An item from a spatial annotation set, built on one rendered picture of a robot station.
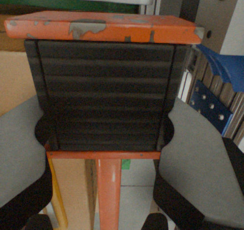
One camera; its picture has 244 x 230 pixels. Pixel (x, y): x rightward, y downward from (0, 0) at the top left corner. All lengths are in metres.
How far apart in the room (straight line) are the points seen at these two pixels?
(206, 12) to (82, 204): 0.46
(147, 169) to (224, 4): 1.79
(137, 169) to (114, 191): 1.74
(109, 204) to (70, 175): 0.22
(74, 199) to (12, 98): 0.28
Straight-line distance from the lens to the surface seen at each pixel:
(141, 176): 2.02
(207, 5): 0.27
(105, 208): 0.21
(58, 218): 0.52
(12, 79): 0.29
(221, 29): 0.23
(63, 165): 0.38
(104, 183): 0.17
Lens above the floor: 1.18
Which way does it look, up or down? 58 degrees down
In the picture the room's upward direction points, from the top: 178 degrees clockwise
